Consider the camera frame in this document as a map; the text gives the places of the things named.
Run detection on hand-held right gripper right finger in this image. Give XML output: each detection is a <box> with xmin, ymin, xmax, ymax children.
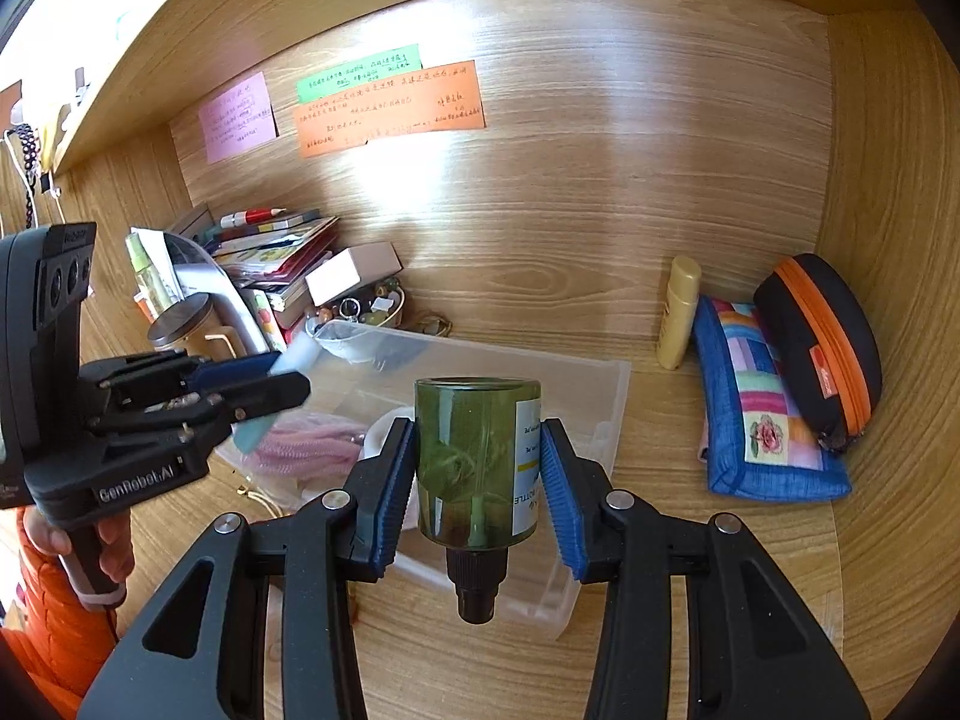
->
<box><xmin>540</xmin><ymin>418</ymin><xmax>875</xmax><ymax>720</ymax></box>

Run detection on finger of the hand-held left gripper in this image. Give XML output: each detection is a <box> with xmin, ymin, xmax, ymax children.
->
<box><xmin>86</xmin><ymin>371</ymin><xmax>312</xmax><ymax>455</ymax></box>
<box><xmin>79</xmin><ymin>351</ymin><xmax>286</xmax><ymax>421</ymax></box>

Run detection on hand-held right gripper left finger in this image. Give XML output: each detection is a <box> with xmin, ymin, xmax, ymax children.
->
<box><xmin>75</xmin><ymin>416</ymin><xmax>418</xmax><ymax>720</ymax></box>

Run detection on mint green tube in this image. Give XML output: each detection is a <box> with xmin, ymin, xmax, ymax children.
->
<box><xmin>231</xmin><ymin>337</ymin><xmax>316</xmax><ymax>455</ymax></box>

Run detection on frosted cream jar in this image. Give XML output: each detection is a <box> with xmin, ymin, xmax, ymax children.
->
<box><xmin>364</xmin><ymin>406</ymin><xmax>417</xmax><ymax>466</ymax></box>

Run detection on pink ruffled cloth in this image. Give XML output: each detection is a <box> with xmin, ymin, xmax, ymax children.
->
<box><xmin>251</xmin><ymin>420</ymin><xmax>370</xmax><ymax>479</ymax></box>

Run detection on green spray bottle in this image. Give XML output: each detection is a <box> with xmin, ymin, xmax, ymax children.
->
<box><xmin>415</xmin><ymin>377</ymin><xmax>542</xmax><ymax>625</ymax></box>

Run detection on clear plastic storage bin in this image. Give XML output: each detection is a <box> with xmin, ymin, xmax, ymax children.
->
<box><xmin>214</xmin><ymin>319</ymin><xmax>632</xmax><ymax>642</ymax></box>

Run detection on gold ornament with string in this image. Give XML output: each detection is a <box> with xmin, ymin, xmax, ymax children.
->
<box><xmin>236</xmin><ymin>484</ymin><xmax>287</xmax><ymax>520</ymax></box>

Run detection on person's left forearm orange sleeve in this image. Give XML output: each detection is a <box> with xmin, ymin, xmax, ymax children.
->
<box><xmin>0</xmin><ymin>532</ymin><xmax>121</xmax><ymax>698</ymax></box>

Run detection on wooden desktop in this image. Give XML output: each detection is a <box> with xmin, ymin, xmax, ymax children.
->
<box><xmin>217</xmin><ymin>315</ymin><xmax>848</xmax><ymax>720</ymax></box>

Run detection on person's left hand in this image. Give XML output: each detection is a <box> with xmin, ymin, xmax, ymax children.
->
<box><xmin>22</xmin><ymin>506</ymin><xmax>136</xmax><ymax>586</ymax></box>

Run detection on brown mug with lid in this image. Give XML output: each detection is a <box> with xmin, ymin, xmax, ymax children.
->
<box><xmin>146</xmin><ymin>294</ymin><xmax>245</xmax><ymax>361</ymax></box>

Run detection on silver metal stand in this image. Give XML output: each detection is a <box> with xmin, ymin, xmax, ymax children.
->
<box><xmin>161</xmin><ymin>232</ymin><xmax>272</xmax><ymax>357</ymax></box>

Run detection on stack of books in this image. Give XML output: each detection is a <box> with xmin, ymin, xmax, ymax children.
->
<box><xmin>169</xmin><ymin>202</ymin><xmax>342</xmax><ymax>350</ymax></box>

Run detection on slim light green bottle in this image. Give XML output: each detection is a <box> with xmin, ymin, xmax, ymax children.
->
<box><xmin>126</xmin><ymin>234</ymin><xmax>177</xmax><ymax>316</ymax></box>

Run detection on clear glass bowl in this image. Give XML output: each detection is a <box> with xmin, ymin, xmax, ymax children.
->
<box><xmin>307</xmin><ymin>281</ymin><xmax>455</xmax><ymax>338</ymax></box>

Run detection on white paper note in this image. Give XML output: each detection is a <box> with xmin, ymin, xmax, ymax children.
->
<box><xmin>131</xmin><ymin>225</ymin><xmax>188</xmax><ymax>293</ymax></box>

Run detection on white cardboard box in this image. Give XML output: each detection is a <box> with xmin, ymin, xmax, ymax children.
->
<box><xmin>305</xmin><ymin>241</ymin><xmax>404</xmax><ymax>305</ymax></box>

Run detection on red white pen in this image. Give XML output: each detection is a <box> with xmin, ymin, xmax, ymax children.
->
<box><xmin>220</xmin><ymin>205</ymin><xmax>287</xmax><ymax>230</ymax></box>

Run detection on yellow tube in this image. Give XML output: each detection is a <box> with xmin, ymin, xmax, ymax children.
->
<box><xmin>656</xmin><ymin>255</ymin><xmax>702</xmax><ymax>371</ymax></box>

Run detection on blue patchwork pouch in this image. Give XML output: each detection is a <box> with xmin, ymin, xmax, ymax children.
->
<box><xmin>691</xmin><ymin>295</ymin><xmax>852</xmax><ymax>502</ymax></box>

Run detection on pink paper note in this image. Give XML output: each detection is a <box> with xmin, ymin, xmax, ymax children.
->
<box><xmin>198</xmin><ymin>72</ymin><xmax>278</xmax><ymax>164</ymax></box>

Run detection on orange paper note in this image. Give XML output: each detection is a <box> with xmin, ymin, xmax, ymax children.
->
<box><xmin>292</xmin><ymin>60</ymin><xmax>487</xmax><ymax>160</ymax></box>

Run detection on black case orange zip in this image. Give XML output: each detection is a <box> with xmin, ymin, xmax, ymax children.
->
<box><xmin>752</xmin><ymin>253</ymin><xmax>882</xmax><ymax>452</ymax></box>

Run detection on green paper note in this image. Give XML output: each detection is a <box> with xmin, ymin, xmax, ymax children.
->
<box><xmin>296</xmin><ymin>43</ymin><xmax>422</xmax><ymax>104</ymax></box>

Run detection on wooden shelf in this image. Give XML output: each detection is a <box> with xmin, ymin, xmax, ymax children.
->
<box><xmin>41</xmin><ymin>0</ymin><xmax>931</xmax><ymax>177</ymax></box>

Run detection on black beaded chain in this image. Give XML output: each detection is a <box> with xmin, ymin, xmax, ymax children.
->
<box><xmin>16</xmin><ymin>124</ymin><xmax>42</xmax><ymax>230</ymax></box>

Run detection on white cables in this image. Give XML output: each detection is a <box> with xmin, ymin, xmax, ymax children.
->
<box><xmin>0</xmin><ymin>127</ymin><xmax>38</xmax><ymax>237</ymax></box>

